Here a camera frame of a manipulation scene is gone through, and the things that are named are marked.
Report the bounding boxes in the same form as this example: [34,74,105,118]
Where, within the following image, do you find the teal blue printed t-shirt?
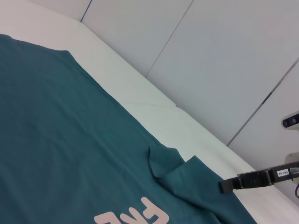
[0,34,257,224]

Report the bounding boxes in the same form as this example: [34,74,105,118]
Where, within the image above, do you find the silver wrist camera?
[280,112,299,131]

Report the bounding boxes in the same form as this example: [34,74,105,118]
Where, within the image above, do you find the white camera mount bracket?
[284,153,299,169]

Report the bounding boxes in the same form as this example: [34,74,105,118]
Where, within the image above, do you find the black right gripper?
[218,162,299,194]

